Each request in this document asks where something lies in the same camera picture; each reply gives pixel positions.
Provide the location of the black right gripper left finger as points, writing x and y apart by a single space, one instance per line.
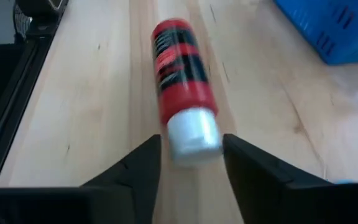
73 205

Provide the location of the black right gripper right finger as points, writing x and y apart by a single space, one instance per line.
291 199

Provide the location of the dark red paint bottle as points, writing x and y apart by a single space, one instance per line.
182 77

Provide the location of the blue plastic basket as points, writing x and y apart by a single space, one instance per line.
322 25

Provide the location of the black aluminium table frame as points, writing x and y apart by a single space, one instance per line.
11 102

